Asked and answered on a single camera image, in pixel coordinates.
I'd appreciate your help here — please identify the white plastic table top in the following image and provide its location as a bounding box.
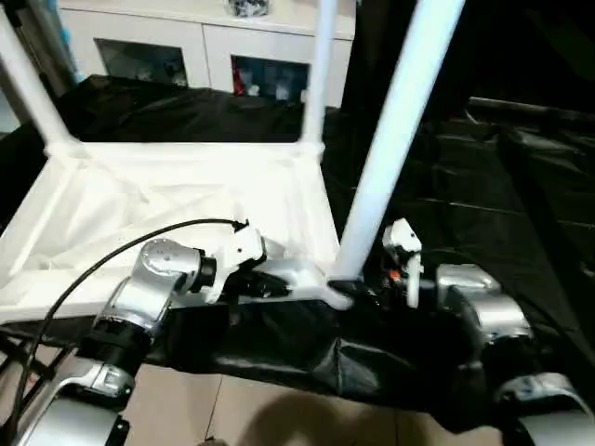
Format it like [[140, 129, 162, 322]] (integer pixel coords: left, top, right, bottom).
[[0, 141, 355, 325]]

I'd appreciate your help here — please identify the black plastic mat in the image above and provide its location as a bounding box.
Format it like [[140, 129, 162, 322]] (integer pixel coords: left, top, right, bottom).
[[0, 73, 595, 440]]

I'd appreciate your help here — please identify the white sideboard cabinet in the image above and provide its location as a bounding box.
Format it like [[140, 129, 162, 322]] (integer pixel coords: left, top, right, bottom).
[[58, 0, 358, 109]]

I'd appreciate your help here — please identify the black backdrop cloth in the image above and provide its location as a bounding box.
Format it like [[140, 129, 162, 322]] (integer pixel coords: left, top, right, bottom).
[[341, 0, 595, 106]]

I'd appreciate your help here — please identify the clear bag of dark parts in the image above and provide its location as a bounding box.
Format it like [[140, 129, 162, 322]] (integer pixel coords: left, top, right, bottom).
[[226, 0, 273, 19]]

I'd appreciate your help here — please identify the blue printed panel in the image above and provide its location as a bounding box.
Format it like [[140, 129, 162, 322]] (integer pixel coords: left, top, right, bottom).
[[50, 0, 81, 85]]

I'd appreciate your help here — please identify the grey tripod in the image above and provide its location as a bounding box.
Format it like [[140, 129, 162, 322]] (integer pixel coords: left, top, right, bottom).
[[8, 0, 61, 99]]

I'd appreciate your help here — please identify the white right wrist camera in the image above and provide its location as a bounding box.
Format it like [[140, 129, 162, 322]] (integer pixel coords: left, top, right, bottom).
[[380, 217, 425, 308]]

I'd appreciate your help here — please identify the black folding stand frame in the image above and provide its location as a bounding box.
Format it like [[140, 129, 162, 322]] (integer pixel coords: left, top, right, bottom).
[[0, 324, 78, 422]]

